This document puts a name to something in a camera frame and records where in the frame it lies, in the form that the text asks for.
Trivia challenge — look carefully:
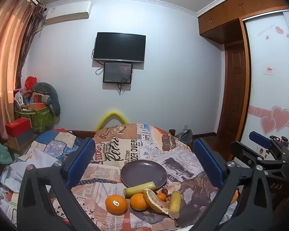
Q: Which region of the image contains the plain large orange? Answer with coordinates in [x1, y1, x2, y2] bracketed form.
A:
[130, 193, 150, 211]

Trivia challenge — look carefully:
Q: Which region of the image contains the red box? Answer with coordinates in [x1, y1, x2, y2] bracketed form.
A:
[5, 118, 32, 137]

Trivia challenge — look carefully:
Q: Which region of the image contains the black wall television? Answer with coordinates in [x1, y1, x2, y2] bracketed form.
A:
[93, 32, 146, 64]

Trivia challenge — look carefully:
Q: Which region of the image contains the green storage box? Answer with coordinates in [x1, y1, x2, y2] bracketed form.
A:
[14, 106, 54, 133]

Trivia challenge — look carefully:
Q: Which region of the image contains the red decoration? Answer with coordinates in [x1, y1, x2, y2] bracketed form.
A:
[24, 76, 38, 90]

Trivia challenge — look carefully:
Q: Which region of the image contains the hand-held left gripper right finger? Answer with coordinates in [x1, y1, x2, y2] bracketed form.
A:
[193, 137, 274, 231]

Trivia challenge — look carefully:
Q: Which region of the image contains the wooden overhead cabinet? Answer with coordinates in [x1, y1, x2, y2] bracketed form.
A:
[197, 0, 287, 45]

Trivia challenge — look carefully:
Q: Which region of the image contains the peeled pomelo segment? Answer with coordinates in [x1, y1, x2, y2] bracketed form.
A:
[164, 182, 181, 194]

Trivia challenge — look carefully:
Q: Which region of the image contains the yellow foam tube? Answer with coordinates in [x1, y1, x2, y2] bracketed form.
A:
[96, 111, 129, 131]

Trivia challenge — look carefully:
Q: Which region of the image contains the orange with sticker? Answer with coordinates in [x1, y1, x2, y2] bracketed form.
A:
[105, 194, 128, 214]

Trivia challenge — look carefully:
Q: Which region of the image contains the brown wooden door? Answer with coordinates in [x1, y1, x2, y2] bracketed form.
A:
[221, 41, 249, 140]

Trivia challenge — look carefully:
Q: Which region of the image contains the grey box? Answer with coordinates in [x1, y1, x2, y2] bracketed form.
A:
[14, 129, 34, 148]

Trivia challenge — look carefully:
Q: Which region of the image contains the white air conditioner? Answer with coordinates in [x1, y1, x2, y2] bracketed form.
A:
[44, 1, 92, 25]

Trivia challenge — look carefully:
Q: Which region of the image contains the pomelo peel piece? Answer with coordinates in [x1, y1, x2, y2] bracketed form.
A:
[143, 188, 170, 216]

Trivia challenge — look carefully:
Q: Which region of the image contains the dark purple plate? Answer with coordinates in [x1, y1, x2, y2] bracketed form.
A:
[120, 159, 167, 188]

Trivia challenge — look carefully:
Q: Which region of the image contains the white heart print wardrobe door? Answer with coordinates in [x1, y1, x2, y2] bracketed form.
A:
[243, 10, 289, 145]

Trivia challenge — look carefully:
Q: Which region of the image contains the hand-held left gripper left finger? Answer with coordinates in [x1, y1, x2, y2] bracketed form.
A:
[17, 137, 104, 231]

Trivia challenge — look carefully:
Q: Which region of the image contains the black bag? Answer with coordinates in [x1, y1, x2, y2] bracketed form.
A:
[176, 129, 193, 148]

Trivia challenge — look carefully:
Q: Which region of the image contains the orange cardboard box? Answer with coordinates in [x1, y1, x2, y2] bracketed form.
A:
[26, 103, 49, 112]

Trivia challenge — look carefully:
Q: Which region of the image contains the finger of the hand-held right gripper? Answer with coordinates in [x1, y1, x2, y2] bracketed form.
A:
[231, 141, 287, 171]
[249, 131, 289, 161]

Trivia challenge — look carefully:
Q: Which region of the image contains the brown patterned curtain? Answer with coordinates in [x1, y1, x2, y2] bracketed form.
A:
[16, 2, 46, 89]

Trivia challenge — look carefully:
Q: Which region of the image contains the orange sheer curtain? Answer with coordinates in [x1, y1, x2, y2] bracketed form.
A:
[0, 0, 36, 147]

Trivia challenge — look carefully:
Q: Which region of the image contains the small black monitor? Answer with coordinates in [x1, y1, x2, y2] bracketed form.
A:
[103, 62, 133, 84]

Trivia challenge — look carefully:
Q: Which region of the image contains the grey plush toy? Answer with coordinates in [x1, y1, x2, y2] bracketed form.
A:
[31, 82, 61, 116]

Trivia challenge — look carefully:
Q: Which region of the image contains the yellow sugarcane piece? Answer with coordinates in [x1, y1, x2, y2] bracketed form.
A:
[123, 182, 156, 197]
[169, 191, 181, 219]

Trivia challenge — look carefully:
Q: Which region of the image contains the black monitor cable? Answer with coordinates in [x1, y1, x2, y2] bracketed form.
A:
[118, 77, 133, 95]

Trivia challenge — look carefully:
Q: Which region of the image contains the newspaper print tablecloth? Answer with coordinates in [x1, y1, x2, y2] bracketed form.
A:
[70, 123, 232, 231]

